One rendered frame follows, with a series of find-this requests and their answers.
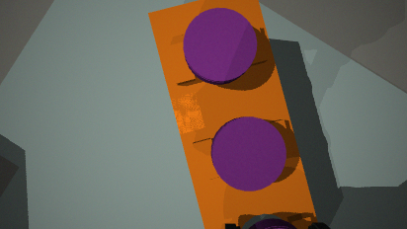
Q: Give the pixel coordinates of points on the purple cylinder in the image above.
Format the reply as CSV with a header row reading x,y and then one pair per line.
x,y
219,45
248,153

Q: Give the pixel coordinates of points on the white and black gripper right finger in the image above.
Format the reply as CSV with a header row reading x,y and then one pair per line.
x,y
318,226

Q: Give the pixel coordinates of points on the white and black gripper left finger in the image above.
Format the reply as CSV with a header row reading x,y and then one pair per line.
x,y
231,226

